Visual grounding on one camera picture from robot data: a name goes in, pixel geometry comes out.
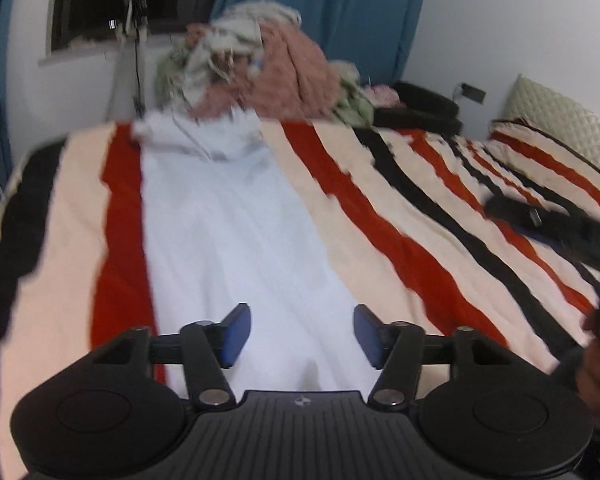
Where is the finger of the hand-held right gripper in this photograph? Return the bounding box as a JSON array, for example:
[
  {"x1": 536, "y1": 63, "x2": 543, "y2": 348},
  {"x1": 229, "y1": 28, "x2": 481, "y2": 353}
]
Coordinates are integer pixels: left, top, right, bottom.
[{"x1": 484, "y1": 194, "x2": 543, "y2": 233}]

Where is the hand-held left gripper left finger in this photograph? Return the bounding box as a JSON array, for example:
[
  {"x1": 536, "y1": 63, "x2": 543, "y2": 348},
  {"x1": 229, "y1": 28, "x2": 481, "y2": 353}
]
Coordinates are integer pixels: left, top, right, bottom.
[{"x1": 91, "y1": 303, "x2": 253, "y2": 408}]

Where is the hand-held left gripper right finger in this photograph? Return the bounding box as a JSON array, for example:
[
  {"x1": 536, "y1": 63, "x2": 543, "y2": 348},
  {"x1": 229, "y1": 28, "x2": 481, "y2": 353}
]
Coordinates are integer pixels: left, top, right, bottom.
[{"x1": 353, "y1": 304, "x2": 514, "y2": 408}]

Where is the white garment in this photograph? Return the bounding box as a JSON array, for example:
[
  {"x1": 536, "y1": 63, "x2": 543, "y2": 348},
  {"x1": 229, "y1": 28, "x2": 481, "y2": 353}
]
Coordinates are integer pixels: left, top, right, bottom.
[{"x1": 130, "y1": 109, "x2": 383, "y2": 393}]

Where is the striped pillow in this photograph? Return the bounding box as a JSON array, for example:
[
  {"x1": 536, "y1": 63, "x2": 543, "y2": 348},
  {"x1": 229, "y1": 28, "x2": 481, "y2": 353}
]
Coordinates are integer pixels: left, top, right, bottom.
[{"x1": 487, "y1": 117, "x2": 600, "y2": 233}]

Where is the red black cream striped blanket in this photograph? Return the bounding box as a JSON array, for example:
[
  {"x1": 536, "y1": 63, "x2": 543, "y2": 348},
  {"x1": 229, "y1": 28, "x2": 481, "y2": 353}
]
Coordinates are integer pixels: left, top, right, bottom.
[{"x1": 0, "y1": 119, "x2": 600, "y2": 480}]

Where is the cream quilted pillow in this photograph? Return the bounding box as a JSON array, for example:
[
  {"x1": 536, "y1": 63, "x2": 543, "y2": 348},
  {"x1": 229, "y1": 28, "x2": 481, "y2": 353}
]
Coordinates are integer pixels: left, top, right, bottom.
[{"x1": 502, "y1": 74, "x2": 600, "y2": 186}]

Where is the black bag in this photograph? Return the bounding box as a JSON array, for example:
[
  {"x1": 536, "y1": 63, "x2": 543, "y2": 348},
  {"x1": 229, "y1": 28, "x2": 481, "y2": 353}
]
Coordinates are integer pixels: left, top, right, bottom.
[{"x1": 375, "y1": 80, "x2": 463, "y2": 133}]

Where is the pink fuzzy cloth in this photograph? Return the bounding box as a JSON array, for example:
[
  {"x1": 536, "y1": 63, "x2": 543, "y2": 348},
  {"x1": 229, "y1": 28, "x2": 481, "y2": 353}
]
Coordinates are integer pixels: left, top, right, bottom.
[{"x1": 186, "y1": 20, "x2": 342, "y2": 122}]

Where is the pale green cloth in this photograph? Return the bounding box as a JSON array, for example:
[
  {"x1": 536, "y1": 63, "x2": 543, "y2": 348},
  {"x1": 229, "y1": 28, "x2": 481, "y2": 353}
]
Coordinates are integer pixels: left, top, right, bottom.
[{"x1": 154, "y1": 35, "x2": 193, "y2": 108}]

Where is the white crumpled cloth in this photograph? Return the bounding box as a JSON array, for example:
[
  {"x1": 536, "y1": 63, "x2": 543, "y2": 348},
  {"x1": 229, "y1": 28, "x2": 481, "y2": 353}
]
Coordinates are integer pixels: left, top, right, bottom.
[{"x1": 182, "y1": 2, "x2": 302, "y2": 106}]

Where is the wall socket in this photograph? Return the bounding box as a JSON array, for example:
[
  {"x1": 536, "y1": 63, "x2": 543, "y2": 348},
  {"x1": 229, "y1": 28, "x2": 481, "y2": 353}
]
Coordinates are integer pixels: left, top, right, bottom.
[{"x1": 459, "y1": 82, "x2": 487, "y2": 105}]

